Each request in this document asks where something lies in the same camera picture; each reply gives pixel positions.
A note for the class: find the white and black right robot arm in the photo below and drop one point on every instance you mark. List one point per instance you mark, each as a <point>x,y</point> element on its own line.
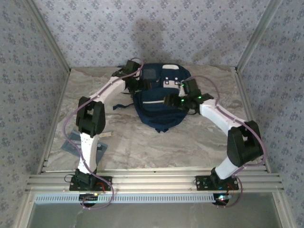
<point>242,142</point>

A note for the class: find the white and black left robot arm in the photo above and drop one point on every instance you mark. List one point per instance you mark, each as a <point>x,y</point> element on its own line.
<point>89,152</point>

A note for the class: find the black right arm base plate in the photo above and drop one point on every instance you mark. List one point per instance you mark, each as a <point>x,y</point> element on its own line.
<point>200,184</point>

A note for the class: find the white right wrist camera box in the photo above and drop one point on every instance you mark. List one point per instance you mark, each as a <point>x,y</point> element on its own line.
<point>182,91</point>

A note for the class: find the aluminium frame rail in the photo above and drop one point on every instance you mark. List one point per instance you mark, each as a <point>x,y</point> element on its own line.
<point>154,180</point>

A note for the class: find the aluminium corner post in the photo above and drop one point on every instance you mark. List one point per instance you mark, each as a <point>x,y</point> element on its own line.
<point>257,35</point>
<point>51,40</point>

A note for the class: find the aluminium side rail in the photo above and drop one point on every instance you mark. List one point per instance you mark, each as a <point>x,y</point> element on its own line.
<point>56,114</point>
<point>245,95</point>

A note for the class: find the navy blue backpack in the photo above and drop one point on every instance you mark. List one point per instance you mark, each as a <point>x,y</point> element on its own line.
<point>161,114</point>

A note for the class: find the black controller board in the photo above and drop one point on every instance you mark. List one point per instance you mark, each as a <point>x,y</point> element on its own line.
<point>89,199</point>
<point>222,199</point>

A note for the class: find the small beige stick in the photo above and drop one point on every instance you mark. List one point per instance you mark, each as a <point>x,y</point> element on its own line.
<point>108,134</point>

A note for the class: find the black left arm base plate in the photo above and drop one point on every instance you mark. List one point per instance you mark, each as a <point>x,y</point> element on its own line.
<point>107,184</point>

